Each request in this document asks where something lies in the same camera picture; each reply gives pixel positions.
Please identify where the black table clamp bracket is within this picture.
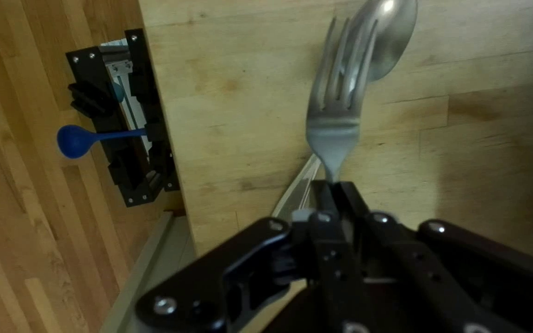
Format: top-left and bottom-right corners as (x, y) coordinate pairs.
(65, 25), (182, 208)

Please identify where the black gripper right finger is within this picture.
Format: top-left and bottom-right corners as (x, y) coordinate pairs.
(339, 181), (533, 333)

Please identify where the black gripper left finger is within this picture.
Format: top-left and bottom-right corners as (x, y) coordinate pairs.
(136, 179), (352, 333)

